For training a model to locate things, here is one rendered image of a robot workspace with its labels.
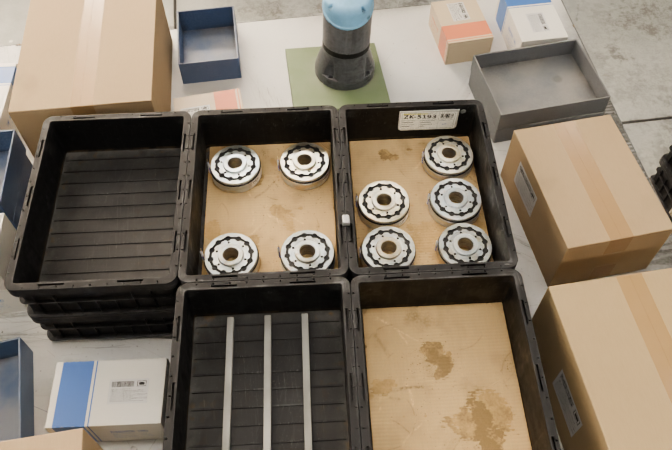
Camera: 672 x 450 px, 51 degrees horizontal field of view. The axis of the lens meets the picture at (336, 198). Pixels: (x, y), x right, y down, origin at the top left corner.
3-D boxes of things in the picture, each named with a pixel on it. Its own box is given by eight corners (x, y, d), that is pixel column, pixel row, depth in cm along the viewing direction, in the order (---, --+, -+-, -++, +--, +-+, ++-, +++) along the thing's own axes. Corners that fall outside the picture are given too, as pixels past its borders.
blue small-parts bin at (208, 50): (181, 31, 193) (176, 10, 187) (236, 25, 194) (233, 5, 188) (183, 84, 182) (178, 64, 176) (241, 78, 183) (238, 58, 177)
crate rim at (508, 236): (337, 112, 149) (337, 104, 147) (480, 106, 149) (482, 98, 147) (349, 281, 126) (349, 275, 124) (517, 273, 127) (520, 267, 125)
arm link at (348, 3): (319, 53, 169) (319, 5, 159) (324, 18, 177) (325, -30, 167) (369, 57, 169) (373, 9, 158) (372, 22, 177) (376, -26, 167)
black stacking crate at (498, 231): (338, 142, 156) (338, 107, 147) (472, 136, 157) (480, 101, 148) (349, 305, 134) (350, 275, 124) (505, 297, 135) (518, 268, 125)
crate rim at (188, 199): (193, 118, 148) (191, 110, 146) (337, 112, 149) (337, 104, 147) (179, 289, 125) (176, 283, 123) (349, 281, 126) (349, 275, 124)
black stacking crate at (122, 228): (63, 153, 155) (46, 118, 145) (200, 147, 156) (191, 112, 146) (27, 320, 132) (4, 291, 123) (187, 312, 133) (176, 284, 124)
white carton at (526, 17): (494, 16, 196) (500, -11, 188) (536, 12, 197) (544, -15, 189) (514, 67, 185) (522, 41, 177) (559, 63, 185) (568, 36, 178)
